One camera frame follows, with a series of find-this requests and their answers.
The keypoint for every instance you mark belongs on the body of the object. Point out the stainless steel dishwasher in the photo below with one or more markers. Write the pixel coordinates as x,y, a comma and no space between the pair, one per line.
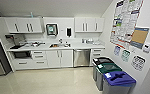
82,57

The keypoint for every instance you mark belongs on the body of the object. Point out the blue dish soap bottle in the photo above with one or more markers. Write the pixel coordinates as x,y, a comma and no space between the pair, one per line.
83,40

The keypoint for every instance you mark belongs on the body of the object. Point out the chrome faucet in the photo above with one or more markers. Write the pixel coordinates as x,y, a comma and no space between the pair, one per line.
60,41

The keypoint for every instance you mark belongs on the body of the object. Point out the stainless steel sink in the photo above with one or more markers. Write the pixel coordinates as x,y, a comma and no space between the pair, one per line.
59,45

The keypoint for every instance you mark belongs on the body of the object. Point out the black soap dispenser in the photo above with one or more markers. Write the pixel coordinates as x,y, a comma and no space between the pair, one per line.
69,32

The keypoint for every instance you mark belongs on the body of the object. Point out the white two-door sink cabinet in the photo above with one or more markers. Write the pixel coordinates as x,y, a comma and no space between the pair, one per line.
60,58

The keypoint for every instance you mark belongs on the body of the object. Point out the narrow white drawer unit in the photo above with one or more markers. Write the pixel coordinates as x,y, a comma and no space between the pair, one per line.
97,53

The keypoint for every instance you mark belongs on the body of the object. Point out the steel paper towel dispenser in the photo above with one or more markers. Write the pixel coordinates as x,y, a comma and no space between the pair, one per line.
51,29

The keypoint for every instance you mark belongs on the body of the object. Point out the white three-drawer unit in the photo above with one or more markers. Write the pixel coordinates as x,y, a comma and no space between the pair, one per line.
39,59

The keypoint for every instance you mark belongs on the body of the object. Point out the blue recycling bin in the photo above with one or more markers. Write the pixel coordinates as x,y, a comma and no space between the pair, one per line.
109,68

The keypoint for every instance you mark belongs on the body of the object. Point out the built-in black microwave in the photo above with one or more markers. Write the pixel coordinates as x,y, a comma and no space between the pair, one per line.
22,54

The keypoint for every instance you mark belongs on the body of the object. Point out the blue spray bottle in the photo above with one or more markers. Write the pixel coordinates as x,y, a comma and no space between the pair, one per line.
31,15

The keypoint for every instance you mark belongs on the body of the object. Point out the wide white drawer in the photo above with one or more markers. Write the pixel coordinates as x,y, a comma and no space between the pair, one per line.
22,63

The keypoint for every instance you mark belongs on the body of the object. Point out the grey bin blue lid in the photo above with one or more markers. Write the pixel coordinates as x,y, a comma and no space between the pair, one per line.
119,81

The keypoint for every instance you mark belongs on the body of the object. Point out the black coffee machine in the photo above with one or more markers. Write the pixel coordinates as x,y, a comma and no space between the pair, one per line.
14,40

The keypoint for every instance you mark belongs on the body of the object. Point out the small recycling wall sign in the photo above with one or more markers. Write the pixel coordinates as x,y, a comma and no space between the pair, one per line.
117,50
125,55
138,62

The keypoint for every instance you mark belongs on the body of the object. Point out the white wall thermostat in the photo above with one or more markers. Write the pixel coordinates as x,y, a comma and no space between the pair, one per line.
147,47

